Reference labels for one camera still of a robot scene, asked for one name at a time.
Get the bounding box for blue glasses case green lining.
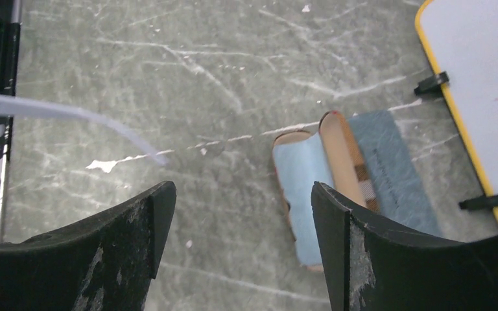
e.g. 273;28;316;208
348;111;443;237

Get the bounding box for white frame sunglasses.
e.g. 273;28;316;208
0;95;167;165

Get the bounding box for plaid glasses case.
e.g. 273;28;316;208
272;111;380;271

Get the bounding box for light blue cloth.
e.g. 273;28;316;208
272;130;333;271

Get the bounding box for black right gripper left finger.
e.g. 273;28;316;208
0;181;176;310

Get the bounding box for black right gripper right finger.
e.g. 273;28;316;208
311;182;498;310

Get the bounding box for yellow framed whiteboard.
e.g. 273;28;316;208
415;1;498;222

